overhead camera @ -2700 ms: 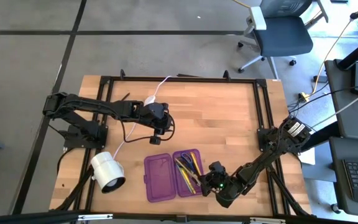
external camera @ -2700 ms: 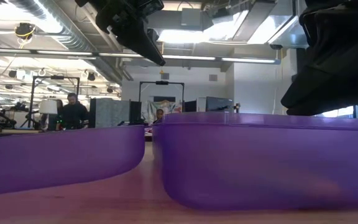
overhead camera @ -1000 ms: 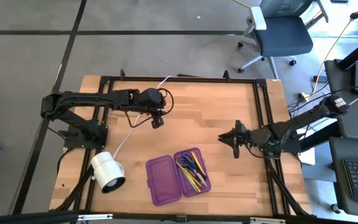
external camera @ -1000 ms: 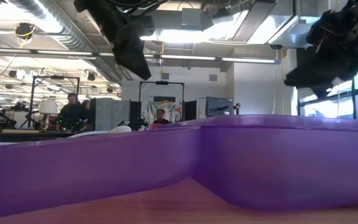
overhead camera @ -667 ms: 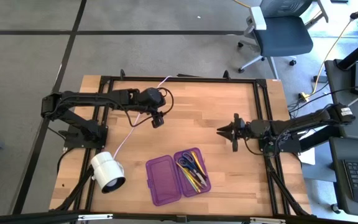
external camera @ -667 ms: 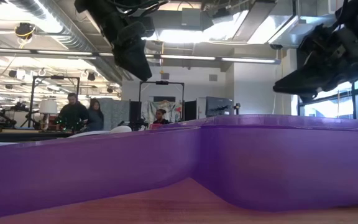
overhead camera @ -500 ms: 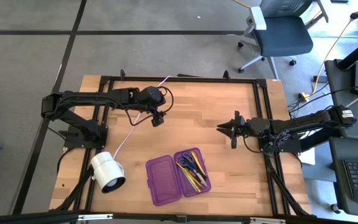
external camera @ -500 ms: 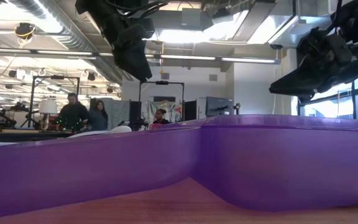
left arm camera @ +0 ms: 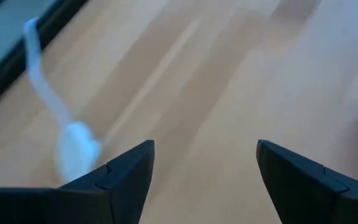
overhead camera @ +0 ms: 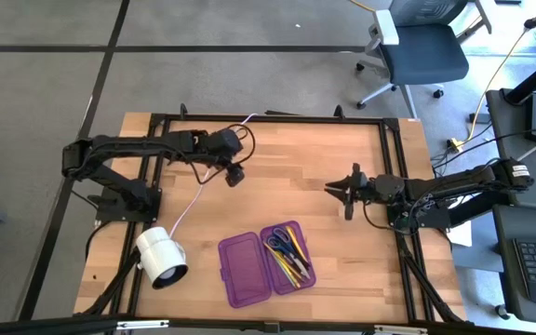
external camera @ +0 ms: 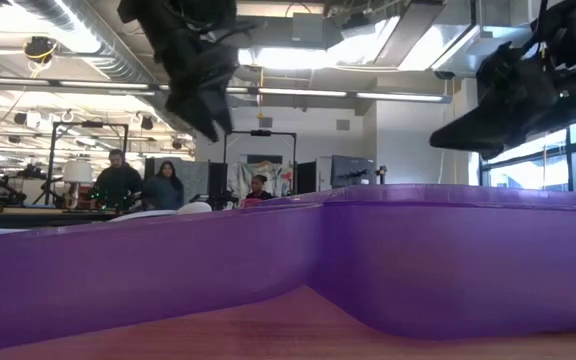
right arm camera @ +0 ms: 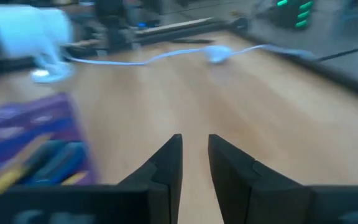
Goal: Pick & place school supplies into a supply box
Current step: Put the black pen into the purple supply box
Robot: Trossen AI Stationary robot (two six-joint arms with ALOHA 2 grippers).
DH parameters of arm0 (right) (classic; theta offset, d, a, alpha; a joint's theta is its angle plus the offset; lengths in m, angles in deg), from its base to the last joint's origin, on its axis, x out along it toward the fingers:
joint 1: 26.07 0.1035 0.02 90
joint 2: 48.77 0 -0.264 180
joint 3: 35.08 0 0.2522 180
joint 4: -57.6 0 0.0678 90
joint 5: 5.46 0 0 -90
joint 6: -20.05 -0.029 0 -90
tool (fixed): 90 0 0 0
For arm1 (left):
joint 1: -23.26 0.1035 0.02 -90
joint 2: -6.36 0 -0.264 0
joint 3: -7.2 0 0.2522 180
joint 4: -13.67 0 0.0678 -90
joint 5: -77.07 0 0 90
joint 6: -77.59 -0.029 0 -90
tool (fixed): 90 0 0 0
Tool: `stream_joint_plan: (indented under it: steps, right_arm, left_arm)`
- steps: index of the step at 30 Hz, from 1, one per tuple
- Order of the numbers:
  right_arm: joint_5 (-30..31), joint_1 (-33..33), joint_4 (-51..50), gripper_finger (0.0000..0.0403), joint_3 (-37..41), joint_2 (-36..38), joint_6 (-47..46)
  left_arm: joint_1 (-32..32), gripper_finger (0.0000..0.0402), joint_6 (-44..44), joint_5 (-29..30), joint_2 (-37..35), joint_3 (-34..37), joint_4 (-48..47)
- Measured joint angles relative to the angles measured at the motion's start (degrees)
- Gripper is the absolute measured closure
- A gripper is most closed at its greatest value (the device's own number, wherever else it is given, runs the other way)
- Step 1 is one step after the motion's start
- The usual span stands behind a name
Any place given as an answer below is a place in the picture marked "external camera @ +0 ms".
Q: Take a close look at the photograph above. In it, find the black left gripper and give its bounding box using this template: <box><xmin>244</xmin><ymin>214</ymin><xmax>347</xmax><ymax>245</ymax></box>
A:
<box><xmin>117</xmin><ymin>0</ymin><xmax>267</xmax><ymax>144</ymax></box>

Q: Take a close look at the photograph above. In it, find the purple plastic supply box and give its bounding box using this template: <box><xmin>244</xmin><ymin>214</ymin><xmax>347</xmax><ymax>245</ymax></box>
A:
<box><xmin>0</xmin><ymin>183</ymin><xmax>576</xmax><ymax>356</ymax></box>

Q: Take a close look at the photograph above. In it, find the grey partition panel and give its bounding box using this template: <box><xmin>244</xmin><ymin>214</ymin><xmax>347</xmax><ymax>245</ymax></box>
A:
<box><xmin>143</xmin><ymin>157</ymin><xmax>211</xmax><ymax>204</ymax></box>

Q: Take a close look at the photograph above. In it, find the black partition panel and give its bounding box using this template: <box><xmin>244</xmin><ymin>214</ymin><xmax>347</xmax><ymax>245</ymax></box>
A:
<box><xmin>296</xmin><ymin>160</ymin><xmax>318</xmax><ymax>195</ymax></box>
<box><xmin>208</xmin><ymin>162</ymin><xmax>229</xmax><ymax>204</ymax></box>

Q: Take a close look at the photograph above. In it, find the person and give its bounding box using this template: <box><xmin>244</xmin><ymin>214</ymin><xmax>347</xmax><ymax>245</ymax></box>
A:
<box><xmin>142</xmin><ymin>160</ymin><xmax>185</xmax><ymax>211</ymax></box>
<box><xmin>92</xmin><ymin>148</ymin><xmax>144</xmax><ymax>211</ymax></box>
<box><xmin>244</xmin><ymin>173</ymin><xmax>275</xmax><ymax>201</ymax></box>

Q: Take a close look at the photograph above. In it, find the colourful hanging cloth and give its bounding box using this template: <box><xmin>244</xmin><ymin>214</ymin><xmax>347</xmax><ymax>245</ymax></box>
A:
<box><xmin>237</xmin><ymin>160</ymin><xmax>294</xmax><ymax>196</ymax></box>

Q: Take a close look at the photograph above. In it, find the long ceiling light fixture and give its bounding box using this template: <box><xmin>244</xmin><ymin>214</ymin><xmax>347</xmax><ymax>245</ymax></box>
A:
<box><xmin>0</xmin><ymin>75</ymin><xmax>453</xmax><ymax>105</ymax></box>

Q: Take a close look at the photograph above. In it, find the white shade table lamp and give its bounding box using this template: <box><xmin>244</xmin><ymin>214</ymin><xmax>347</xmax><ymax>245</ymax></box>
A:
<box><xmin>61</xmin><ymin>159</ymin><xmax>94</xmax><ymax>209</ymax></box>

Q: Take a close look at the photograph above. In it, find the black monitor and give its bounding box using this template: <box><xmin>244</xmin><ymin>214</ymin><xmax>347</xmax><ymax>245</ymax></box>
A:
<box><xmin>330</xmin><ymin>154</ymin><xmax>377</xmax><ymax>190</ymax></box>

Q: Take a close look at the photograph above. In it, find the black round ceiling fixture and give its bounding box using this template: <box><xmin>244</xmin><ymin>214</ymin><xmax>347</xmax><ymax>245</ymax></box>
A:
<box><xmin>22</xmin><ymin>35</ymin><xmax>59</xmax><ymax>64</ymax></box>

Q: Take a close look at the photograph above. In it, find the black gantry frame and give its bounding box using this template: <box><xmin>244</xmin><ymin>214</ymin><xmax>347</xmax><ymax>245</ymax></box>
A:
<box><xmin>47</xmin><ymin>121</ymin><xmax>130</xmax><ymax>206</ymax></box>
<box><xmin>223</xmin><ymin>129</ymin><xmax>298</xmax><ymax>197</ymax></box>

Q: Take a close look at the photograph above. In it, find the black window frame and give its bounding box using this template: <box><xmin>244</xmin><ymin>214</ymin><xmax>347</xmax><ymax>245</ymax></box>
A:
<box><xmin>478</xmin><ymin>115</ymin><xmax>576</xmax><ymax>194</ymax></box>

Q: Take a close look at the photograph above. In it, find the round silver air duct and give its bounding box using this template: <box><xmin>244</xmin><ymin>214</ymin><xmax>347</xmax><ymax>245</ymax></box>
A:
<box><xmin>12</xmin><ymin>0</ymin><xmax>199</xmax><ymax>136</ymax></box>

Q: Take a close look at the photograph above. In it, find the rectangular silver air duct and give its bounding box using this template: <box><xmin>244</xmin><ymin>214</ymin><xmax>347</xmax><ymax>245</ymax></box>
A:
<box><xmin>325</xmin><ymin>0</ymin><xmax>539</xmax><ymax>76</ymax></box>

